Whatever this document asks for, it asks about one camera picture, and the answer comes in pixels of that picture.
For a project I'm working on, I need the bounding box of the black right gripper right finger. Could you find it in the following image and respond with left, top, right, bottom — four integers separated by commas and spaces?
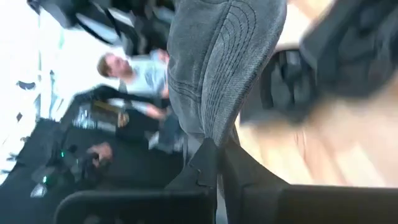
220, 145, 398, 224

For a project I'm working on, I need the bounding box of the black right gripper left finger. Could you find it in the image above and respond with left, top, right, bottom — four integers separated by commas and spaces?
53, 138, 219, 224

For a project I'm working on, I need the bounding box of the dark grey baseball cap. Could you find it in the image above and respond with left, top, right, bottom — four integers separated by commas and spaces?
167, 0, 287, 149

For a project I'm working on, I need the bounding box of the person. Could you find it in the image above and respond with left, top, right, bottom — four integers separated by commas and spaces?
96, 49, 184, 153

